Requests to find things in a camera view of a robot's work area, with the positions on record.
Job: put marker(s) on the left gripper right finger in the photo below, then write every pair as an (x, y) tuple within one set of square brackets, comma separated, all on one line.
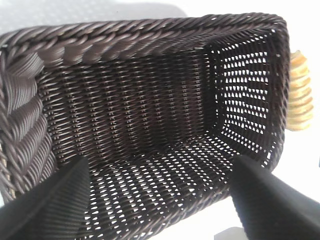
[(270, 207)]

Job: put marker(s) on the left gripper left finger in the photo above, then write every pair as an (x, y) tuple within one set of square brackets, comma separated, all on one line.
[(50, 207)]

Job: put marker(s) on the long twisted bread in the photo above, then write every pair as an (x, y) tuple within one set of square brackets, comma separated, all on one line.
[(300, 100)]

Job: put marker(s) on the dark brown woven basket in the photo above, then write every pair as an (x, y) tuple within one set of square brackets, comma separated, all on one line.
[(125, 100)]

